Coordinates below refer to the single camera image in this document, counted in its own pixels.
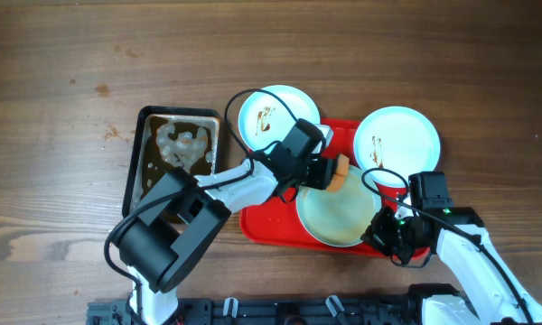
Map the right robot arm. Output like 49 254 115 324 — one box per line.
361 172 542 324

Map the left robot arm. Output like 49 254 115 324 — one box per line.
105 119 336 324

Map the white plate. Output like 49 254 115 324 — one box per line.
352 106 441 188
295 166 382 247
238 85 321 151

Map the black water tray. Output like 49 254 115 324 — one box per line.
122 106 221 216

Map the orange green scrub sponge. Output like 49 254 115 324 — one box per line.
326 154 350 192

